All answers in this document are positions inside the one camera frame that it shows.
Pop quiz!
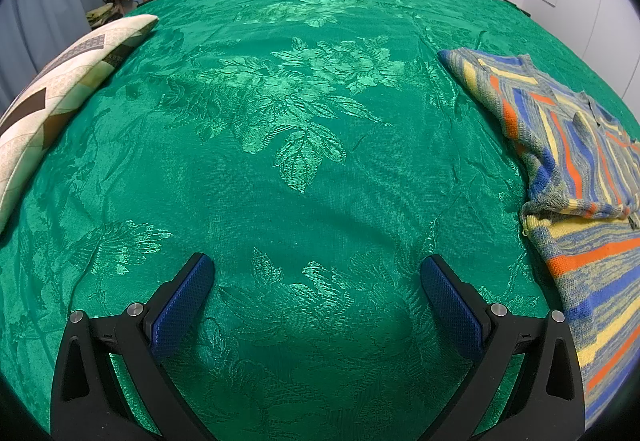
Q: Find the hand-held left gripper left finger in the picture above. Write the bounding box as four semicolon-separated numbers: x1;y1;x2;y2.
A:
50;252;217;441

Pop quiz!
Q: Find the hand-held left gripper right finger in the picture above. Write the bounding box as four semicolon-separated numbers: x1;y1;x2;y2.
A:
417;255;586;441

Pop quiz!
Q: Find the striped knit sweater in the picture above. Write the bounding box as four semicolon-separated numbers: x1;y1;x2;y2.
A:
437;47;640;427

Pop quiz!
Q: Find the green floral bedspread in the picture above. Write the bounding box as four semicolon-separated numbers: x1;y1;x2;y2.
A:
0;0;640;441

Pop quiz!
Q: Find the beige geometric patterned cushion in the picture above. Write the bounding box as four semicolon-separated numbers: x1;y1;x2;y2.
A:
0;13;160;234

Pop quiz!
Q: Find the grey blue curtain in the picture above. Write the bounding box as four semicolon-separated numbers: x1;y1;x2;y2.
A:
0;0;108;86

